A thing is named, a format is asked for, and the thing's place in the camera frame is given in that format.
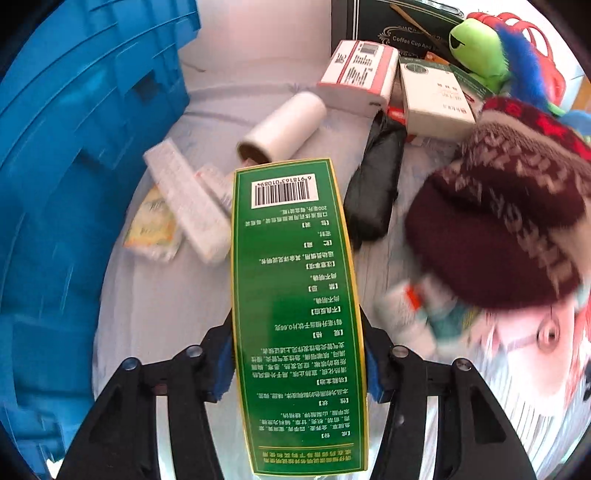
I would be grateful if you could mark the pink bunny plush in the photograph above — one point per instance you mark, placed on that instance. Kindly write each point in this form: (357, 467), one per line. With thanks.
(521, 341)

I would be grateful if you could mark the pink white barcode box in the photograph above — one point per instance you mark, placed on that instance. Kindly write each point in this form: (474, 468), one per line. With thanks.
(355, 69)

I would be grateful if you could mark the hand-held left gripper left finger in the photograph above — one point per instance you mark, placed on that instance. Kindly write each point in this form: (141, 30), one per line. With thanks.
(225, 369)

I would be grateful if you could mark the white box with green lid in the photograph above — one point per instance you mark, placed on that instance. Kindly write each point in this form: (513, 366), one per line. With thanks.
(434, 101)

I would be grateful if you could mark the small clear packet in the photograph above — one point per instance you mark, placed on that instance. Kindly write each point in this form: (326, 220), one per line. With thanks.
(216, 184)

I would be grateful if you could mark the long white box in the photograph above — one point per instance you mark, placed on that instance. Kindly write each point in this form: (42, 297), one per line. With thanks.
(184, 198)

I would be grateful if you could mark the red plastic handbag case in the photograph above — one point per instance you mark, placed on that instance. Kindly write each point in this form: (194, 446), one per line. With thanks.
(554, 78)

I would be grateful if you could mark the black folded umbrella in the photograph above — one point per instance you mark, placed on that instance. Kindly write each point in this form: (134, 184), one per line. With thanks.
(374, 184)

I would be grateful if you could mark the white paper roll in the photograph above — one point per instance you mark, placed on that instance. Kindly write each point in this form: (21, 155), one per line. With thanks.
(286, 124)

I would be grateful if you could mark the blue fuzzy stick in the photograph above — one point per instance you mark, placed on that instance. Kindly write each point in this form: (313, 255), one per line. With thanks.
(526, 69)

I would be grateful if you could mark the white teal orange tube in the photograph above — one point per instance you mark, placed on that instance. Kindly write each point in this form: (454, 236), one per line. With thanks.
(415, 314)

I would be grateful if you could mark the dark green printed box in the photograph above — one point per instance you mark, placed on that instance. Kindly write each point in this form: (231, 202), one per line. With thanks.
(392, 23)

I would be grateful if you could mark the green medicine box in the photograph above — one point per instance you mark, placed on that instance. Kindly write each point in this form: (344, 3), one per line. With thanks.
(295, 300)

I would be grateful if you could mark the lime green frog plush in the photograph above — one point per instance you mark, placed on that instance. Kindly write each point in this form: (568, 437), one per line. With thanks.
(480, 46)

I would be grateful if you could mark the blue plastic crate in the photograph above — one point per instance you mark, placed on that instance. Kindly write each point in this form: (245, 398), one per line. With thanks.
(60, 184)

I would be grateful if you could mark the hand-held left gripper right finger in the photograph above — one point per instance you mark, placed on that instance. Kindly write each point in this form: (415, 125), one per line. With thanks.
(375, 381)

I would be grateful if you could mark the maroon knit hat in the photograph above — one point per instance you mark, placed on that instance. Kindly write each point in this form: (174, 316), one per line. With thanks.
(485, 221)

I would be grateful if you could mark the small silver metal object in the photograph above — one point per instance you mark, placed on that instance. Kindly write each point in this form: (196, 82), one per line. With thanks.
(450, 9)

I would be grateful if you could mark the yellow printed packet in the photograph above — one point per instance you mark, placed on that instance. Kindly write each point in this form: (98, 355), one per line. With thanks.
(147, 226)

